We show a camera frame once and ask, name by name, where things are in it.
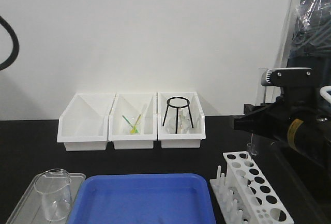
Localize clear plastic bag of pegs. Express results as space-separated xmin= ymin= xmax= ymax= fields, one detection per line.
xmin=290 ymin=0 xmax=330 ymax=58

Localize white test tube rack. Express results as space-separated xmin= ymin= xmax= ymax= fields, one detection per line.
xmin=209 ymin=151 xmax=294 ymax=223

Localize clear glass test tube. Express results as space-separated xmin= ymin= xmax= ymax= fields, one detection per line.
xmin=250 ymin=68 xmax=268 ymax=156

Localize blue grey pegboard rack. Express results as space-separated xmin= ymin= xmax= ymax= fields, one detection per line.
xmin=286 ymin=0 xmax=330 ymax=88

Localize white storage bin left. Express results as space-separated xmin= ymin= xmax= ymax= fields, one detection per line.
xmin=57 ymin=93 xmax=116 ymax=152

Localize white storage bin right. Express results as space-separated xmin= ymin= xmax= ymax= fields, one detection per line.
xmin=157 ymin=92 xmax=206 ymax=148

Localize black wire tripod stand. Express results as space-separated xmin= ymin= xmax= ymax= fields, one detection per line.
xmin=162 ymin=96 xmax=194 ymax=134

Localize white storage bin middle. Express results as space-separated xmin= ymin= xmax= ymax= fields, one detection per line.
xmin=108 ymin=92 xmax=157 ymax=150

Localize white wire holder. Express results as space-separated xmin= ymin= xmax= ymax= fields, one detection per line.
xmin=319 ymin=85 xmax=331 ymax=104

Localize clear plastic tray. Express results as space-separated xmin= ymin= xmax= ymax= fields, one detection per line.
xmin=6 ymin=173 xmax=86 ymax=224

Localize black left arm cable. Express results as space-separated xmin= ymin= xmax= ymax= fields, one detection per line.
xmin=0 ymin=14 xmax=20 ymax=71

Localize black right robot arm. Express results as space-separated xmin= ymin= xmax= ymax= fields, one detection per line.
xmin=230 ymin=86 xmax=330 ymax=170

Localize glass flask in bin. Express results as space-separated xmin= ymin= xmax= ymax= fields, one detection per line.
xmin=166 ymin=109 xmax=192 ymax=134

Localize yellow green droppers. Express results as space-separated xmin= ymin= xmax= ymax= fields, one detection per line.
xmin=122 ymin=114 xmax=142 ymax=135

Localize blue plastic tray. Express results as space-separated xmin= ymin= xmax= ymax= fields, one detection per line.
xmin=67 ymin=173 xmax=216 ymax=223

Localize black sink basin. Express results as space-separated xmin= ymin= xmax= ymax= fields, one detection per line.
xmin=268 ymin=138 xmax=331 ymax=224

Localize white storage bin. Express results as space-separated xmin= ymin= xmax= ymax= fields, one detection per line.
xmin=157 ymin=92 xmax=206 ymax=148
xmin=57 ymin=93 xmax=116 ymax=152
xmin=108 ymin=92 xmax=157 ymax=150

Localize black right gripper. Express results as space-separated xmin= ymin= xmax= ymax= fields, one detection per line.
xmin=233 ymin=86 xmax=320 ymax=141

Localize clear glass beaker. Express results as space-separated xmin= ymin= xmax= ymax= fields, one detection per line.
xmin=34 ymin=169 xmax=72 ymax=221

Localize glass test tube in rack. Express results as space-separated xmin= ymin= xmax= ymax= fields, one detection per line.
xmin=246 ymin=143 xmax=254 ymax=167

